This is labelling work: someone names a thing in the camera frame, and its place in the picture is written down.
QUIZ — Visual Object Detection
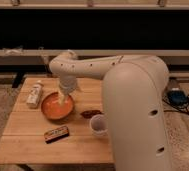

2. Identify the snack bar package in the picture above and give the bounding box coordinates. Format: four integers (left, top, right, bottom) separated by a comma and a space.
44, 126, 69, 144

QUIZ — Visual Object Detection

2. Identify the blue power adapter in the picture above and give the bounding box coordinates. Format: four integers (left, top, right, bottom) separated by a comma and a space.
167, 89, 188, 106

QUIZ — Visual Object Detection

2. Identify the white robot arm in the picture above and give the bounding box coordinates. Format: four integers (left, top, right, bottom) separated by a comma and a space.
49, 50, 172, 171

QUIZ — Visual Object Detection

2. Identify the wooden table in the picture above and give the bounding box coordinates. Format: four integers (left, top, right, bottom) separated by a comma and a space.
0, 78, 115, 171

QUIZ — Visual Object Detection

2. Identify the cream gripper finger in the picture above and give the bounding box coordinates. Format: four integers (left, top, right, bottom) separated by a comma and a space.
58, 92, 68, 106

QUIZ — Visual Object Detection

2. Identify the orange bowl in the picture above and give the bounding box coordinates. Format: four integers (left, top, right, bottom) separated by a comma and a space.
41, 92, 74, 120

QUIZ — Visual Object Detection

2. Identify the white plastic bottle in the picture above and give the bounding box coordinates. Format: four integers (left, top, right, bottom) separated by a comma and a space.
26, 80, 43, 109

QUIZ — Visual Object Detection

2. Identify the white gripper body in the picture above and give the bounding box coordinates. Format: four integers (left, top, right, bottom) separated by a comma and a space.
59, 76, 77, 94

